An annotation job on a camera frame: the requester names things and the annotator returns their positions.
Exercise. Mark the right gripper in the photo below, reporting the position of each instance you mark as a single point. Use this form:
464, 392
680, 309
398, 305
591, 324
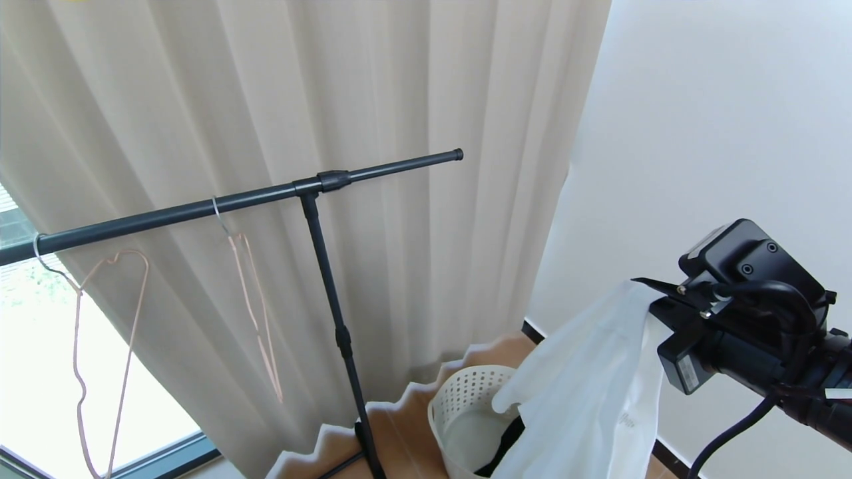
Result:
739, 352

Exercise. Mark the white garment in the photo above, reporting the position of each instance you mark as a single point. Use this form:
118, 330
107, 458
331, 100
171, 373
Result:
586, 386

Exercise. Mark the white laundry basket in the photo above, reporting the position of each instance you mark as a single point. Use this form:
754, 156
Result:
466, 412

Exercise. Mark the pink clothes hanger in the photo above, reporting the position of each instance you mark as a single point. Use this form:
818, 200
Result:
255, 319
132, 346

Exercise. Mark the black clothes rack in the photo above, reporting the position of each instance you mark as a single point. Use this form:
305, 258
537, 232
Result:
166, 214

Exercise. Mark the black garment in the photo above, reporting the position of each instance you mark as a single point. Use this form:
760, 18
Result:
506, 446

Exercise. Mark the beige curtain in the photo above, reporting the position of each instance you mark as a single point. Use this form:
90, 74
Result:
399, 80

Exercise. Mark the window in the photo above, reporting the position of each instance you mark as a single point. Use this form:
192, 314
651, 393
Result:
40, 399

